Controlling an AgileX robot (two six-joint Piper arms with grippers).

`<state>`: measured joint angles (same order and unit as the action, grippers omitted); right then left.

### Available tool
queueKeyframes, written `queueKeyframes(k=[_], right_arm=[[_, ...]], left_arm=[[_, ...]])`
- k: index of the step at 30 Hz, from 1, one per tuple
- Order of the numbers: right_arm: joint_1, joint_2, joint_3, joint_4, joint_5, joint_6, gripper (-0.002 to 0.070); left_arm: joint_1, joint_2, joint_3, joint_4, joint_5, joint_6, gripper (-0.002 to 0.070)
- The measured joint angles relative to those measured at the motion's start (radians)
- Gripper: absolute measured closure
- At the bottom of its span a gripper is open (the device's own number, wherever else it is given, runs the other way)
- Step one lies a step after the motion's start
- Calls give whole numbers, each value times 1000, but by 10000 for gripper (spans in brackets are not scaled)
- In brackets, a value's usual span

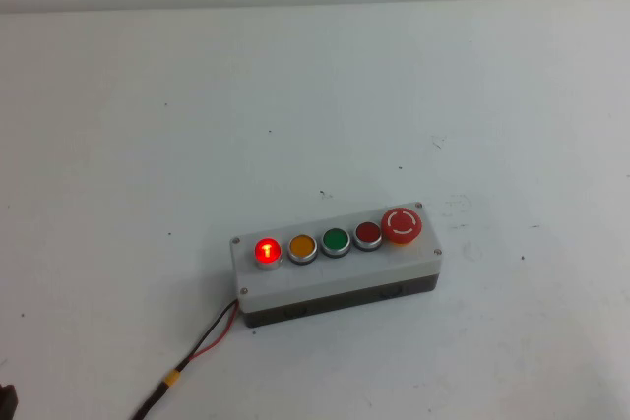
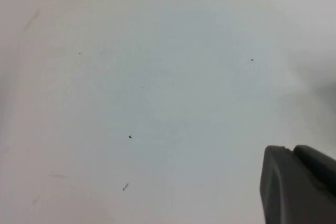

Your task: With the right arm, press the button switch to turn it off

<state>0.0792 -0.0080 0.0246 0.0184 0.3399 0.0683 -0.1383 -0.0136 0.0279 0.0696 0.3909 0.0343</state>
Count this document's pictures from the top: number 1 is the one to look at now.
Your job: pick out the lit red push button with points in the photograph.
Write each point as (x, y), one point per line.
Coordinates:
(267, 251)

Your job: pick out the green push button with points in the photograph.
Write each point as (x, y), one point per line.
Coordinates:
(335, 239)

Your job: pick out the yellow push button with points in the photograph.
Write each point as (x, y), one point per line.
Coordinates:
(302, 246)

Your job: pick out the dark red push button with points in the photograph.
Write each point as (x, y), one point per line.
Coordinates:
(367, 232)

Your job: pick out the grey and black button box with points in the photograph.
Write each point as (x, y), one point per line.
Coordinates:
(344, 270)

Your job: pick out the red mushroom emergency stop button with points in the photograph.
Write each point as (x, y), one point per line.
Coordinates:
(401, 224)

